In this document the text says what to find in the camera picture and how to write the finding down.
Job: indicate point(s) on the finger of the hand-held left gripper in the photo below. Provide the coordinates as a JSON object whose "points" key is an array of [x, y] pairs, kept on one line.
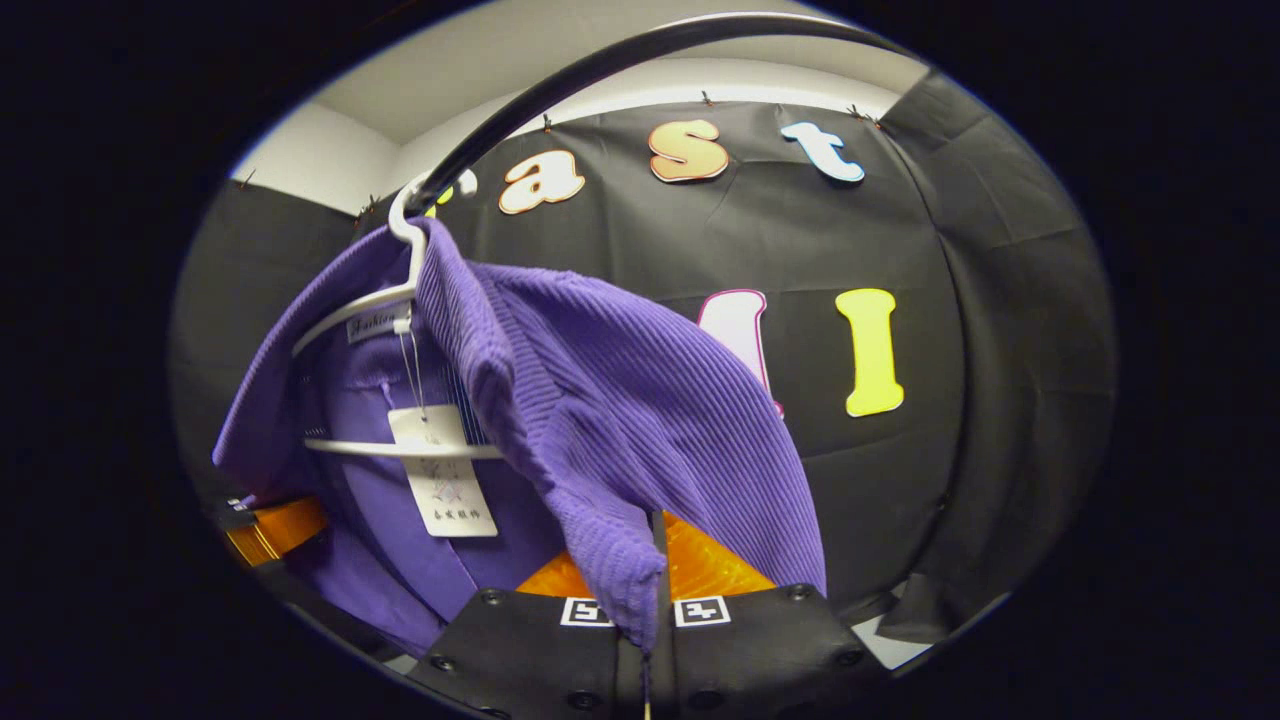
{"points": [[280, 528]]}

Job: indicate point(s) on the white plastic clothes hanger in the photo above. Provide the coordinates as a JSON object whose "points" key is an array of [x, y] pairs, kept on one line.
{"points": [[380, 447]]}

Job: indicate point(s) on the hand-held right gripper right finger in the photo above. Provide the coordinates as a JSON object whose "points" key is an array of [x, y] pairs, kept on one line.
{"points": [[760, 650]]}

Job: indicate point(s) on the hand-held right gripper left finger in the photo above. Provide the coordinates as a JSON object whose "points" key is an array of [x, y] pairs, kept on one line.
{"points": [[520, 650]]}

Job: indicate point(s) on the black clothes rack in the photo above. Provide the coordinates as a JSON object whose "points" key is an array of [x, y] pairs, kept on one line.
{"points": [[760, 22]]}

